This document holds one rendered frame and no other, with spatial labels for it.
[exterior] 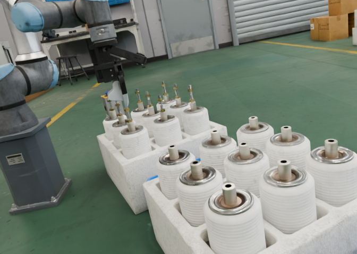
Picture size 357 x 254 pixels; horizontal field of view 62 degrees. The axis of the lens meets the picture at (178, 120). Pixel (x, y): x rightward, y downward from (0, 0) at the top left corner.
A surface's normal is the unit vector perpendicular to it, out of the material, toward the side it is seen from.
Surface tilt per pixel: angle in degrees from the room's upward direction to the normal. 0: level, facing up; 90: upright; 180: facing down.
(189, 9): 90
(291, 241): 0
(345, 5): 90
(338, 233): 90
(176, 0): 90
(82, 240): 0
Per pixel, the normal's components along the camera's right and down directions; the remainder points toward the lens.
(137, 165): 0.44, 0.18
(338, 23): 0.02, 0.29
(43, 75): 0.82, 0.08
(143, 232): -0.19, -0.94
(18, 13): -0.55, 0.36
